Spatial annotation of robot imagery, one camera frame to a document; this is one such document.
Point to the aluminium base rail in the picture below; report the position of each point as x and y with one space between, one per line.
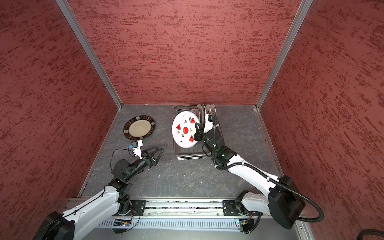
188 208

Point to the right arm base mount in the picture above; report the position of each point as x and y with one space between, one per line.
232 208

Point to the right aluminium corner post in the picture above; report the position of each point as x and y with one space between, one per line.
290 37

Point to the small red patterned plate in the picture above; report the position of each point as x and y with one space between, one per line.
195 111

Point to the left circuit board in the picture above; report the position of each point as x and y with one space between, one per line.
122 223

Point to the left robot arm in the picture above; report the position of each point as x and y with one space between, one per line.
77 222

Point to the floral white plate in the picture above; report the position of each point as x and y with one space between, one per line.
207 109

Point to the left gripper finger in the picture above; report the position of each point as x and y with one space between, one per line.
153 151
158 154

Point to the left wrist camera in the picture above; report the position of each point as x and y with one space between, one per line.
135 149

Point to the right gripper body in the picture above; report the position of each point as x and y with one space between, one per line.
204 138

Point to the circuit board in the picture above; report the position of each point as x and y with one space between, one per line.
122 223
246 226

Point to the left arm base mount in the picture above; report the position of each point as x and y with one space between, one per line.
138 207

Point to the plain grey white plate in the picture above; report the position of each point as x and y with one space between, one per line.
201 109

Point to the dark striped rim plate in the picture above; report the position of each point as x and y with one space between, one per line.
139 128

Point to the left aluminium corner post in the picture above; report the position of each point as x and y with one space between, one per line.
79 33

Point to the rightmost floral plate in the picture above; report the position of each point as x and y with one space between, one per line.
213 112

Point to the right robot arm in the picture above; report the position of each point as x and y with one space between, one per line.
283 201

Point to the wire dish rack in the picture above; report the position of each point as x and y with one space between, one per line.
197 151

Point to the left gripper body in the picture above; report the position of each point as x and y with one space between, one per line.
150 163

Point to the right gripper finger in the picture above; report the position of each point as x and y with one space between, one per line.
197 137
199 127

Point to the right circuit board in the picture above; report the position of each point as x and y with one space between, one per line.
246 226

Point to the aluminium corner post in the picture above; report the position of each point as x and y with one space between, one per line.
290 37
79 33

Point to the white watermelon pattern plate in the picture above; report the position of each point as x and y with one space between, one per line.
184 129

